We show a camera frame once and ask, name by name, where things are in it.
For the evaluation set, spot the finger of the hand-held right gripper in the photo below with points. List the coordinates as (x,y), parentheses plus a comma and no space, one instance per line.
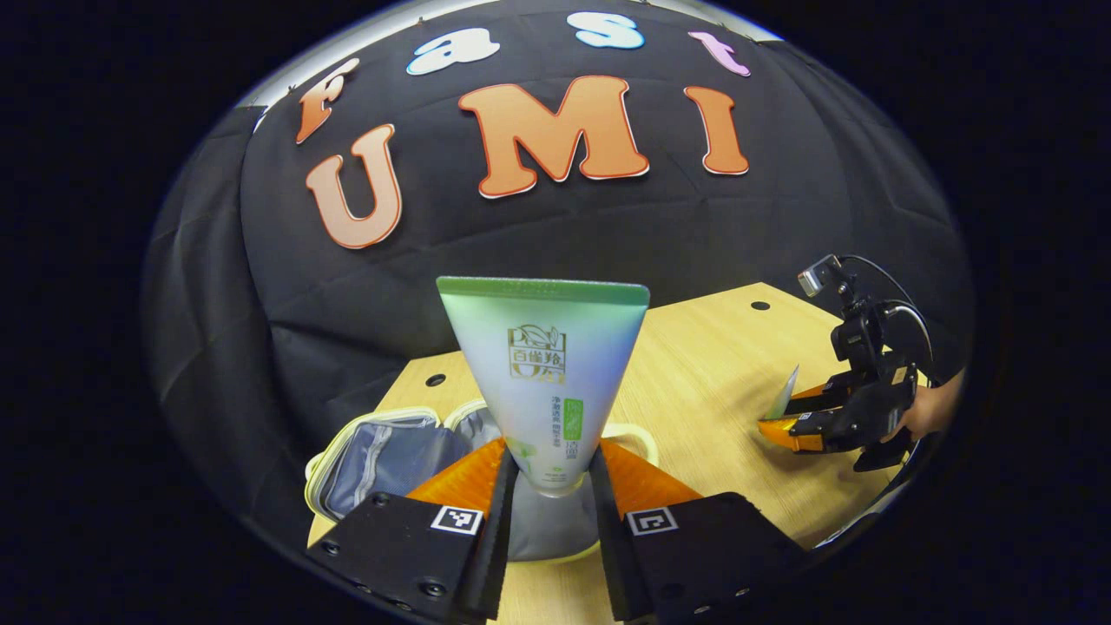
(829,395)
(825,430)

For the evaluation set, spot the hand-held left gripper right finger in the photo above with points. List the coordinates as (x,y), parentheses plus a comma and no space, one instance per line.
(612,555)

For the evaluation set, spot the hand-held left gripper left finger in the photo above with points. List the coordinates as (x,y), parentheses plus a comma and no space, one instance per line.
(496,555)

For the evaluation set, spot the large green white tube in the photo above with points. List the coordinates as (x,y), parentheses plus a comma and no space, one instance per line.
(542,365)

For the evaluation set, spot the black backdrop cloth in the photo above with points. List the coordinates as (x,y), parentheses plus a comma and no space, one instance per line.
(608,234)

